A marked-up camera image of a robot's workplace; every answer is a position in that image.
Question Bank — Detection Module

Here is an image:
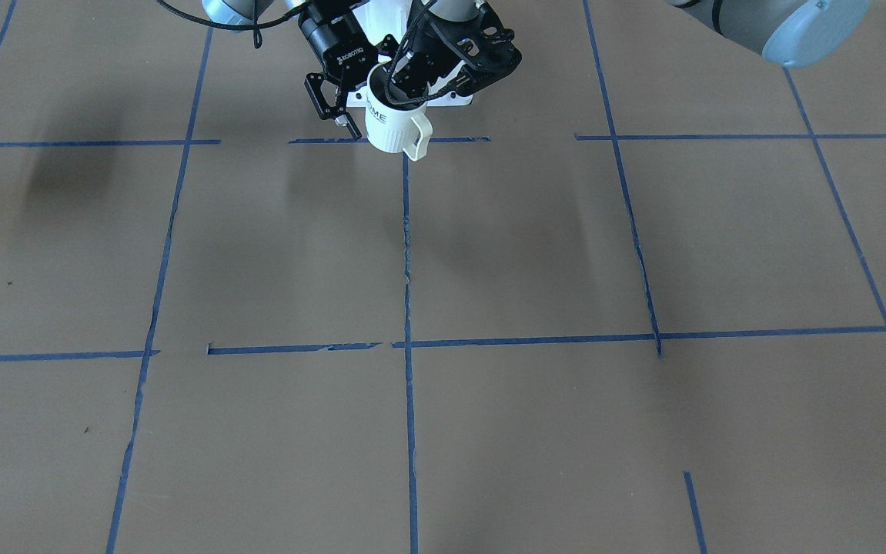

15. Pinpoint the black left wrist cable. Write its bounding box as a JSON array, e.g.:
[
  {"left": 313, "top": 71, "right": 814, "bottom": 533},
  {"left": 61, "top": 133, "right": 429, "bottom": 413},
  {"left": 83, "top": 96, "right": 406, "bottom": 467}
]
[{"left": 385, "top": 0, "right": 482, "bottom": 106}]

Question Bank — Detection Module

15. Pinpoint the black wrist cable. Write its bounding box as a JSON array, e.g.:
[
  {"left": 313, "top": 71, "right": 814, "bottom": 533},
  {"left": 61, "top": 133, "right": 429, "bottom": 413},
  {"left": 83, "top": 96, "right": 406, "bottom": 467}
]
[
  {"left": 385, "top": 0, "right": 482, "bottom": 106},
  {"left": 156, "top": 0, "right": 305, "bottom": 49}
]

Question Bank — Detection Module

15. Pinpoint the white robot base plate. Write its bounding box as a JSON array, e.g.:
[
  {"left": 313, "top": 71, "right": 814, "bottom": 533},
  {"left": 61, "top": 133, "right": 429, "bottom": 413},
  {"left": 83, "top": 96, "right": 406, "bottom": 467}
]
[{"left": 346, "top": 0, "right": 474, "bottom": 107}]

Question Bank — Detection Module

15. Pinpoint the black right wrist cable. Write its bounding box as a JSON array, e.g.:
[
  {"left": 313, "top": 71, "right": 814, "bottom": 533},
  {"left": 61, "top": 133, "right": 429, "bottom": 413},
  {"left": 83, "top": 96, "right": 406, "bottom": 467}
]
[{"left": 156, "top": 0, "right": 305, "bottom": 49}]

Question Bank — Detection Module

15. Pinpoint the white ribbed mug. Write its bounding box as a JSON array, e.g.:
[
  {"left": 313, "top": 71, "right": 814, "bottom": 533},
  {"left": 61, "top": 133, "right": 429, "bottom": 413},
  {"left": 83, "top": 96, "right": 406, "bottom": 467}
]
[{"left": 364, "top": 62, "right": 433, "bottom": 162}]

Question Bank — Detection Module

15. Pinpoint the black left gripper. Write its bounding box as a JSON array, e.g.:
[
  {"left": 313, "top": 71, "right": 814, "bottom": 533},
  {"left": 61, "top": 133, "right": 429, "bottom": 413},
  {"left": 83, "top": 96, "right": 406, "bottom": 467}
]
[{"left": 390, "top": 8, "right": 521, "bottom": 105}]

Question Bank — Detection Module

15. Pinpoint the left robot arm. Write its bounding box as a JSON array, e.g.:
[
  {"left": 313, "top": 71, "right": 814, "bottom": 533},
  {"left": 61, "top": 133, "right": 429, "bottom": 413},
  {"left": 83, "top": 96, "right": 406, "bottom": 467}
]
[{"left": 386, "top": 1, "right": 871, "bottom": 108}]

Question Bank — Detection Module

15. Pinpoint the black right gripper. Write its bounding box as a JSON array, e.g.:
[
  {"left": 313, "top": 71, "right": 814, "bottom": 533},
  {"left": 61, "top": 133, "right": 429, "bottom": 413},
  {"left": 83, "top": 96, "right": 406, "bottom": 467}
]
[{"left": 298, "top": 14, "right": 400, "bottom": 141}]

